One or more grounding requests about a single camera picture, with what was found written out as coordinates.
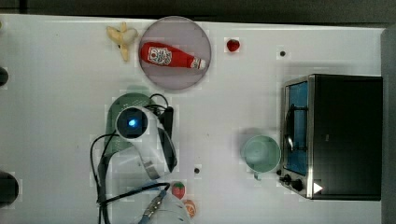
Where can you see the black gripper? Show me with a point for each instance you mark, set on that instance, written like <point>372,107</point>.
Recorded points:
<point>166,119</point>

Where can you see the green plastic strainer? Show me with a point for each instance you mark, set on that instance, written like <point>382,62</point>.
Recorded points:
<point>134,98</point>

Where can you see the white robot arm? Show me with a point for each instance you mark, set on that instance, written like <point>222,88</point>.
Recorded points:
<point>130,184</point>

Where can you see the red plush ketchup bottle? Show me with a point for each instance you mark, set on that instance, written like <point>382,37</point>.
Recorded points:
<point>165,55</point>

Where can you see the plush strawberry toy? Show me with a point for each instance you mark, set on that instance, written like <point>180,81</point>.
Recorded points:
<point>178,190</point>

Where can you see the grey round plate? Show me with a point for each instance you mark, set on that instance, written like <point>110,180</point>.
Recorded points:
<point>185,35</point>

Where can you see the plush peeled banana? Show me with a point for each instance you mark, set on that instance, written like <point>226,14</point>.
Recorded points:
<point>123,37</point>

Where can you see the small red strawberry toy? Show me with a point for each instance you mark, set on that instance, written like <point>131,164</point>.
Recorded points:
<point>233,45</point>

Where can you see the light green mug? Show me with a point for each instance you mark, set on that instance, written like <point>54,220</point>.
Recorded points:
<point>261,154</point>

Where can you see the black silver toaster oven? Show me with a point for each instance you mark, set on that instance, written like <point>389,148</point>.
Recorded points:
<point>331,137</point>

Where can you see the black round post upper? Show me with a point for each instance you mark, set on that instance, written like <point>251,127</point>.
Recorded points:
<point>3,76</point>

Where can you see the black round post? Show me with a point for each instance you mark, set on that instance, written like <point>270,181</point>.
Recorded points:
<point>3,76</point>
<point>9,189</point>

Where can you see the black round post lower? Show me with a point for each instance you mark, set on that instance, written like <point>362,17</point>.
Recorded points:
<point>9,189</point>

